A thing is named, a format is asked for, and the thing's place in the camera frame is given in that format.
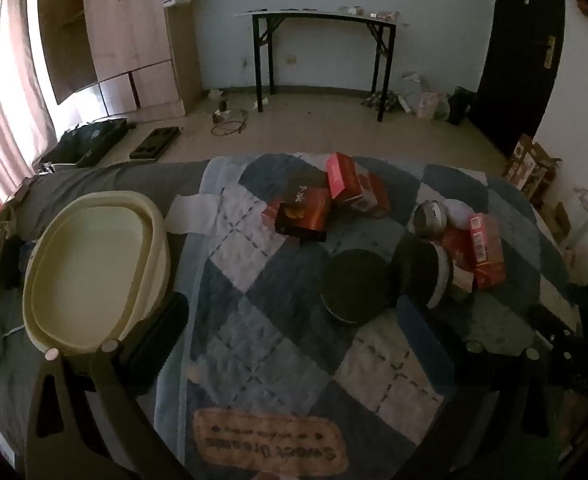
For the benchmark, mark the round metal tin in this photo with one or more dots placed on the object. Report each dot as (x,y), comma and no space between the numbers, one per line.
(430,219)

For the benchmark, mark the white plastic bag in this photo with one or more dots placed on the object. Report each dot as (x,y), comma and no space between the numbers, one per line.
(581,215)

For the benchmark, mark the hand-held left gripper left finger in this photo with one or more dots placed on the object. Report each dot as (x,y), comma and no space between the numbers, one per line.
(159,330)

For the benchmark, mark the printed cardboard box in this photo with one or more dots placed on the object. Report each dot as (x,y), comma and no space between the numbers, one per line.
(526,160)

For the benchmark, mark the black-legged folding table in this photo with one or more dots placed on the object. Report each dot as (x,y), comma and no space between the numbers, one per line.
(324,16)

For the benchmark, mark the dark red patterned box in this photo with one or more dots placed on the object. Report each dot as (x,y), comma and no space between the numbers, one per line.
(304,210)

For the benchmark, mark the black foam tray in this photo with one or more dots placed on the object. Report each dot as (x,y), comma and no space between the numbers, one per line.
(149,146)

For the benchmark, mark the wooden wardrobe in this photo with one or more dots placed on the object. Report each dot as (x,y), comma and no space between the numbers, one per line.
(124,25)

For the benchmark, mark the plain red cigarette box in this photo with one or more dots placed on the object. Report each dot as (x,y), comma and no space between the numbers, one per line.
(343,175)

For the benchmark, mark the pink curtain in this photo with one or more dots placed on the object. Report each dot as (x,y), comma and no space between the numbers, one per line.
(4,85)

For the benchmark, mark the white plush pouch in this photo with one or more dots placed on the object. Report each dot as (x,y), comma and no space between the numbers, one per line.
(461,212)

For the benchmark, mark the white cloth piece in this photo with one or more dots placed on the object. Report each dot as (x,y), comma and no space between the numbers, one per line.
(194,212)

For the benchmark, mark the red and white cigarette box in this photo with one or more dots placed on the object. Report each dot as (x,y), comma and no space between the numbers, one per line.
(484,240)

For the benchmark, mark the blue checkered fleece blanket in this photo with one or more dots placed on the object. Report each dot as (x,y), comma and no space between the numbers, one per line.
(274,340)

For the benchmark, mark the black waste bin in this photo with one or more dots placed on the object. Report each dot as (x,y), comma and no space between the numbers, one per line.
(459,105)

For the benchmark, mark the pile of plastic bags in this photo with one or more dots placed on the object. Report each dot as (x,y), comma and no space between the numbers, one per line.
(426,102)

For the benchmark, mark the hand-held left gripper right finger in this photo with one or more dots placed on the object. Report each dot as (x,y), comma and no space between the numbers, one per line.
(439,340)

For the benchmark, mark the cream plastic basin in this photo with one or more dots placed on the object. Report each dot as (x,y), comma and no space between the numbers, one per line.
(89,260)

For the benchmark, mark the open black suitcase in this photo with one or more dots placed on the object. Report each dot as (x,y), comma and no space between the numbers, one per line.
(89,140)

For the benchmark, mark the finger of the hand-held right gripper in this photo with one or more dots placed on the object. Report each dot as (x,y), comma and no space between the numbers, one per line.
(556,332)

